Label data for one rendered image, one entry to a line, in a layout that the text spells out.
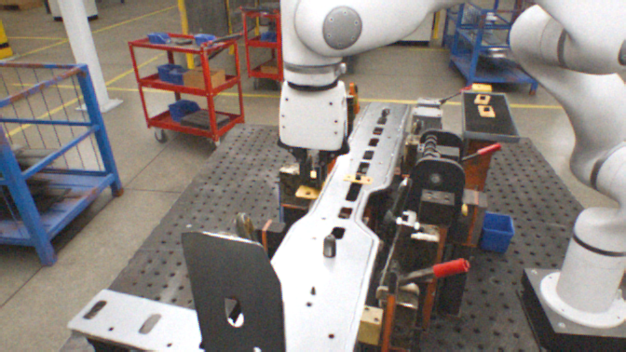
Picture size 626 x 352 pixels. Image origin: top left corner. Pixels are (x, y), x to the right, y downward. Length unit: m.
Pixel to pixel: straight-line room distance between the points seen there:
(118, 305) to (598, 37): 0.92
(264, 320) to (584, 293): 0.88
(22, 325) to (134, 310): 1.67
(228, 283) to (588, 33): 0.60
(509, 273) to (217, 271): 1.12
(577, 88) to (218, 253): 0.69
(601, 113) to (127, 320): 0.94
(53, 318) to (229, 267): 2.06
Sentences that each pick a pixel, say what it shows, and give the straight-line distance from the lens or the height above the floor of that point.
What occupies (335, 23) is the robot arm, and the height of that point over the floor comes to 1.52.
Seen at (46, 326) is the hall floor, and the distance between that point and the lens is 2.46.
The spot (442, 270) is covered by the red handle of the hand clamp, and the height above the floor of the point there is 1.13.
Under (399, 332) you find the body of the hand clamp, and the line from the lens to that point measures 0.83.
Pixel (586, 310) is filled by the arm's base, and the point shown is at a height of 0.82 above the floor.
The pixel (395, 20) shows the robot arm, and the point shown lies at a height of 1.52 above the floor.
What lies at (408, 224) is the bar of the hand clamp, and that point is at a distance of 0.67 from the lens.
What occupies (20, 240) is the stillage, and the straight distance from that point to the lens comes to 2.80.
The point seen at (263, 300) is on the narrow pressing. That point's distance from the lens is 0.48.
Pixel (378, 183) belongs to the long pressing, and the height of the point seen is 1.00.
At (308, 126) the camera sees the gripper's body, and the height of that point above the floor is 1.37.
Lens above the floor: 1.60
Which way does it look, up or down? 30 degrees down
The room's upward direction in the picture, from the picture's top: straight up
